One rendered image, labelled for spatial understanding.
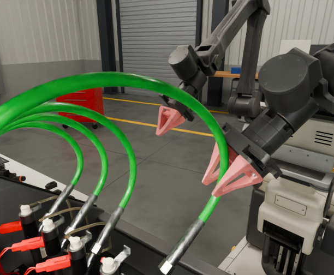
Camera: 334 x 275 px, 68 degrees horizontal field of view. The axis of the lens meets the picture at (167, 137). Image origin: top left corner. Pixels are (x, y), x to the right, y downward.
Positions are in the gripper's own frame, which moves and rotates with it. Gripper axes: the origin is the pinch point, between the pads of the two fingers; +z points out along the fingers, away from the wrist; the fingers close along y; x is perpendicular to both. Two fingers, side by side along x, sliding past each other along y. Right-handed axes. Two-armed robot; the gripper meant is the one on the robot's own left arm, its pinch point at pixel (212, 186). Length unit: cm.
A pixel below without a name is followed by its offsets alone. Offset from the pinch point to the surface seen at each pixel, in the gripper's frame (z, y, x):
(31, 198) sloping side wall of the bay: 34.0, -27.0, -8.3
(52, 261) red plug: 28.2, -5.7, -8.4
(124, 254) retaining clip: 18.3, -0.7, -2.5
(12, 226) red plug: 35.2, -18.3, -11.6
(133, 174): 11.0, -14.4, -1.4
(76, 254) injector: 24.1, -4.3, -6.9
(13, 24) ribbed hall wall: 124, -754, 0
